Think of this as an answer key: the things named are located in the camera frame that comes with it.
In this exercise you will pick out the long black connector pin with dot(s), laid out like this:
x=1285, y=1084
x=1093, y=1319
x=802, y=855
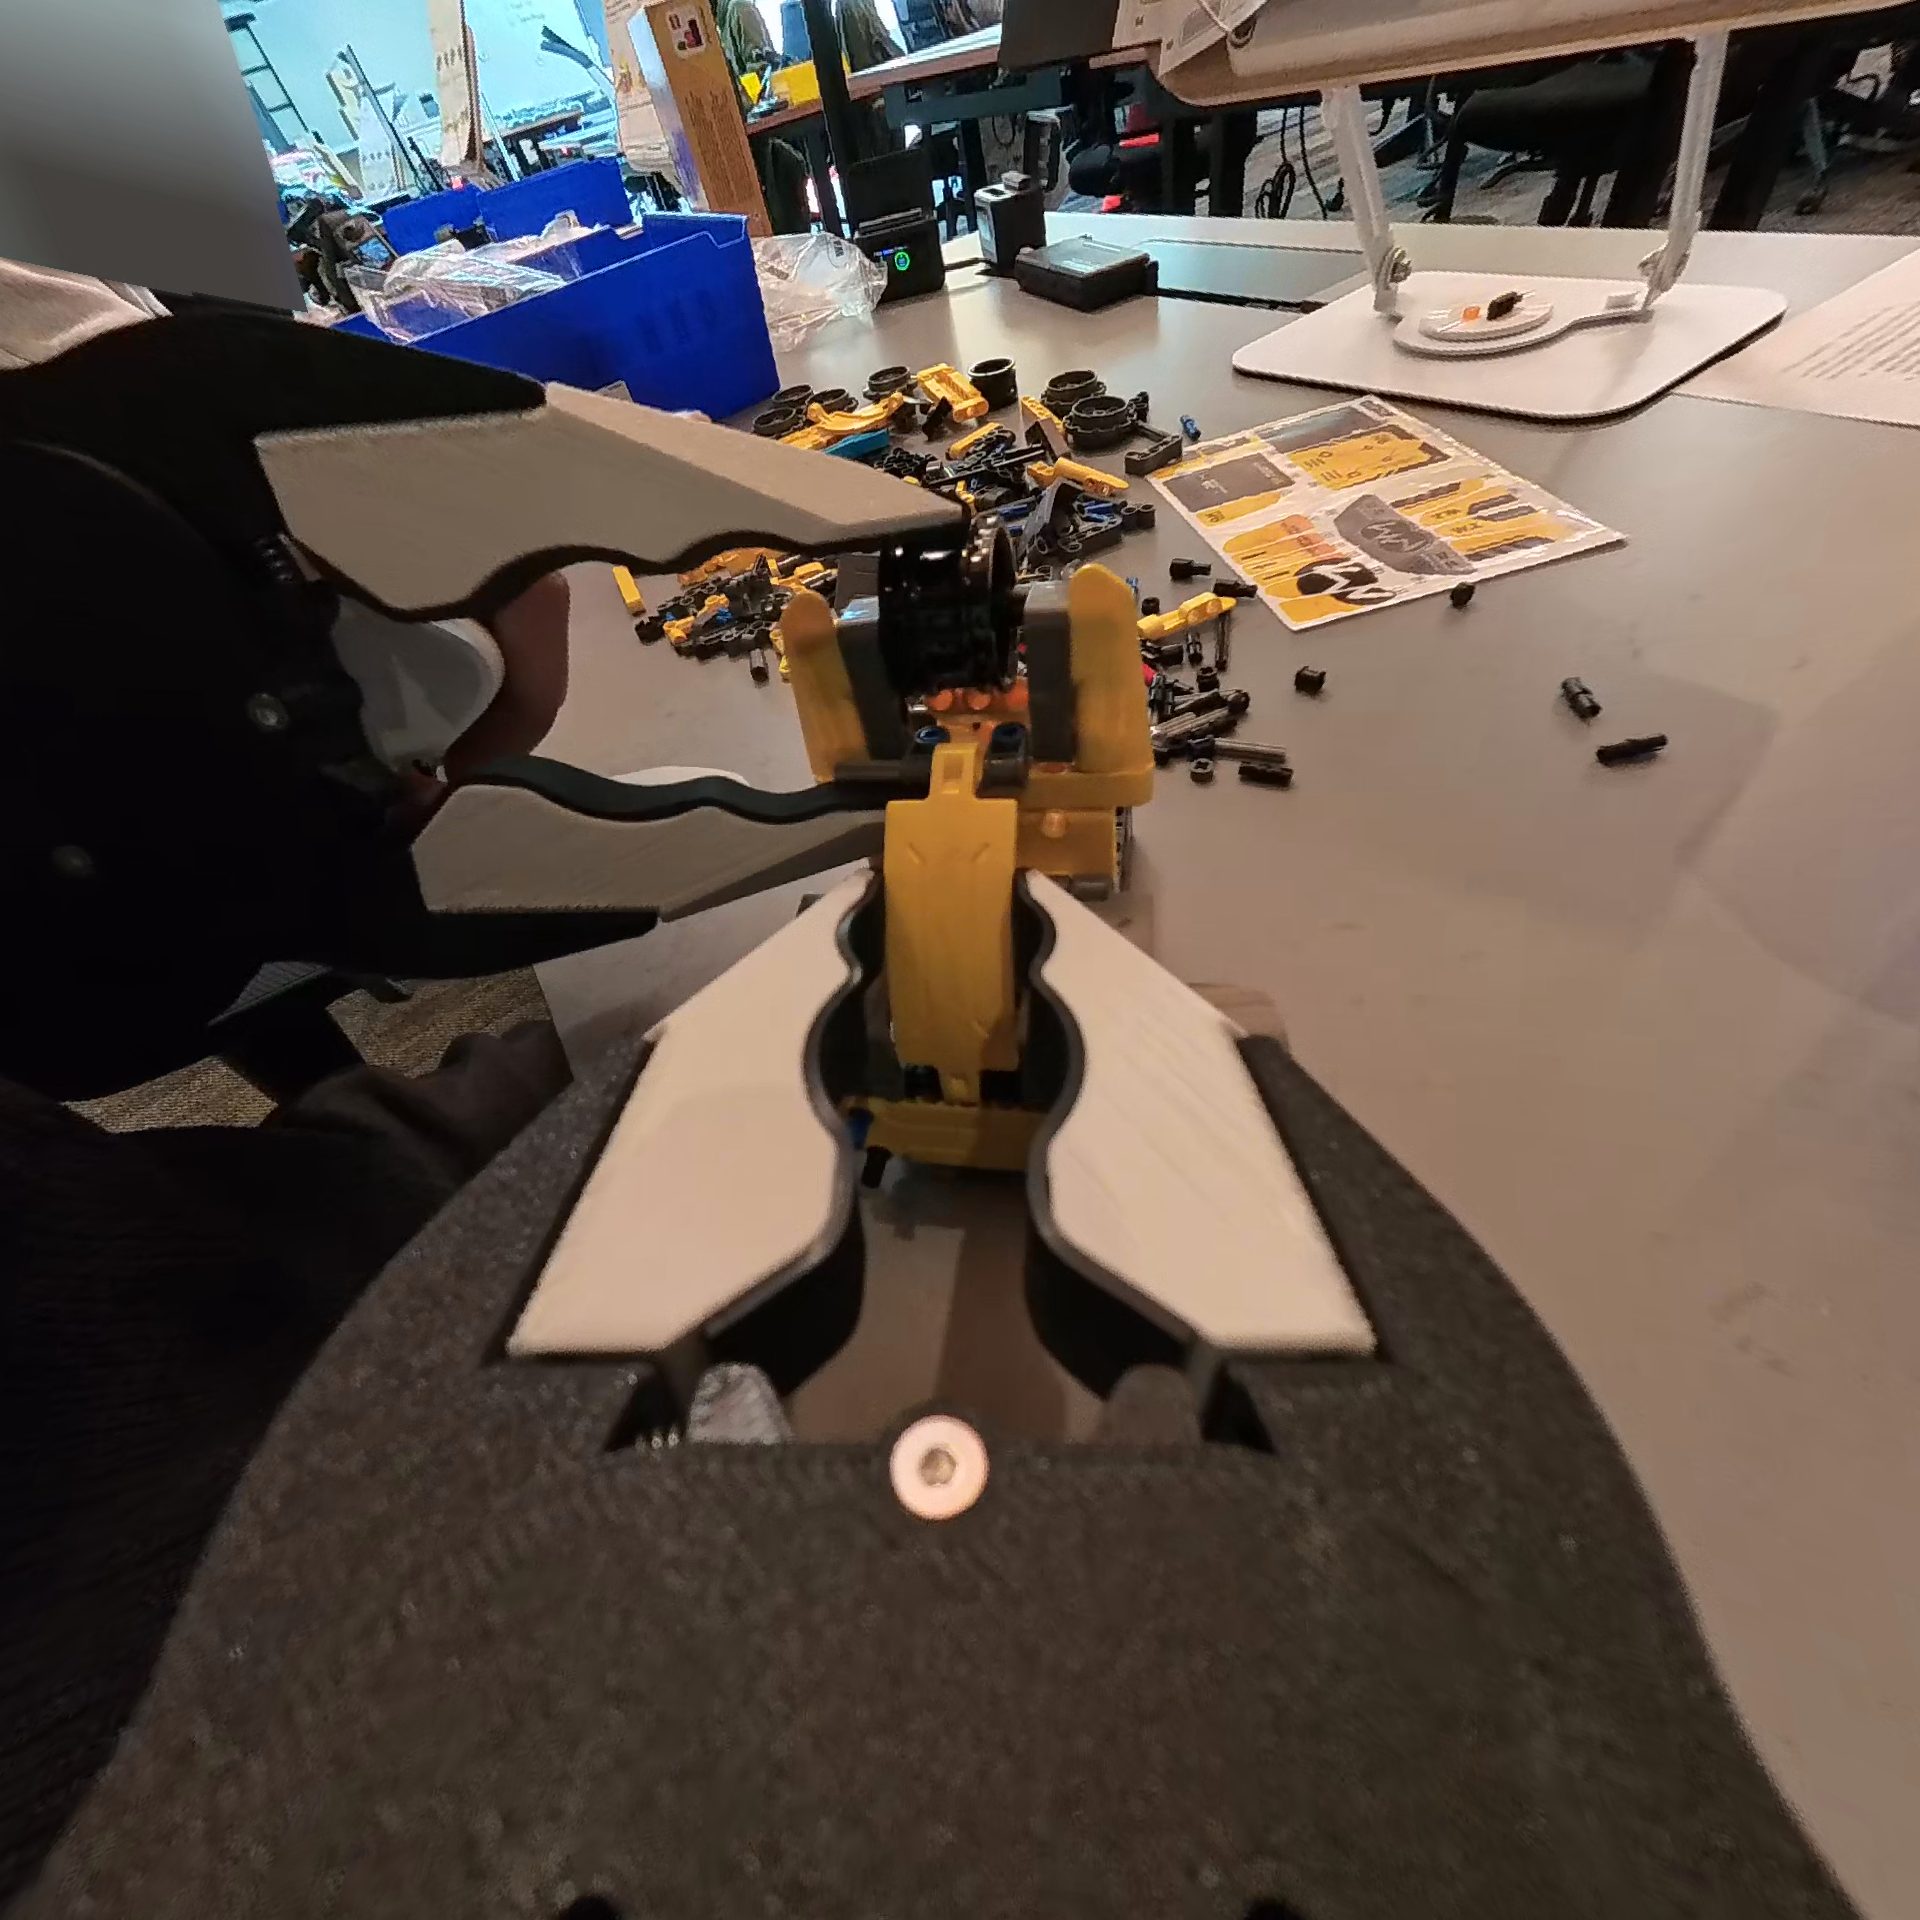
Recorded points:
x=1630, y=750

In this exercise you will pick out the short black connector pin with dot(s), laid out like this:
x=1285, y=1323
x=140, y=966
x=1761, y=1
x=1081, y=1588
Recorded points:
x=1580, y=697

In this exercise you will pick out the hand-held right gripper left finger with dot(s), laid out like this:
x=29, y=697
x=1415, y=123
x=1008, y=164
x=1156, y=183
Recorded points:
x=689, y=1199

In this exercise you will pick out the white book stand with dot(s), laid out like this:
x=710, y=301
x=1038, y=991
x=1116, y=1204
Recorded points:
x=1650, y=341

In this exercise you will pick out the yellow brick vehicle model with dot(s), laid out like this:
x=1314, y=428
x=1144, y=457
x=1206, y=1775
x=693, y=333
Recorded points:
x=945, y=901

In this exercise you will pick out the brown cardboard box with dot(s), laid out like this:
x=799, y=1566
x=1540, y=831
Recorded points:
x=704, y=121

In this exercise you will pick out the clear plastic bag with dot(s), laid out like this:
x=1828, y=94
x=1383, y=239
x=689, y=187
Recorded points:
x=814, y=285
x=479, y=271

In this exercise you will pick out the black power adapter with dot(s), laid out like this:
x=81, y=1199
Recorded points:
x=1085, y=277

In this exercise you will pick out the yellow black sticker sheet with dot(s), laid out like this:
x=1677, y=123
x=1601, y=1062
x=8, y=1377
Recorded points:
x=1383, y=496

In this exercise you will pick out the printed paper sheet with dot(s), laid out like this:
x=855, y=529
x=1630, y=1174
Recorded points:
x=1828, y=341

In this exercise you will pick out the small black device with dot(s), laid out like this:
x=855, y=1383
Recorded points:
x=1008, y=227

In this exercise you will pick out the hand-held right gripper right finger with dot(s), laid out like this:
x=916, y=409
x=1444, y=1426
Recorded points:
x=1198, y=1199

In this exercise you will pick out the person's left hand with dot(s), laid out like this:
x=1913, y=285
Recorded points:
x=534, y=661

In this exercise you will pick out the blue plastic bin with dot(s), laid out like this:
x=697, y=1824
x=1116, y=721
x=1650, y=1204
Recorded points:
x=553, y=206
x=658, y=330

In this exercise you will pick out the pile of brick parts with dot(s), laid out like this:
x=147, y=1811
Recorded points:
x=1089, y=409

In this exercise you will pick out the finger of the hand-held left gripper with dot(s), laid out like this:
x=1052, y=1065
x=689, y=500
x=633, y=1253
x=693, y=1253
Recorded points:
x=571, y=855
x=602, y=477

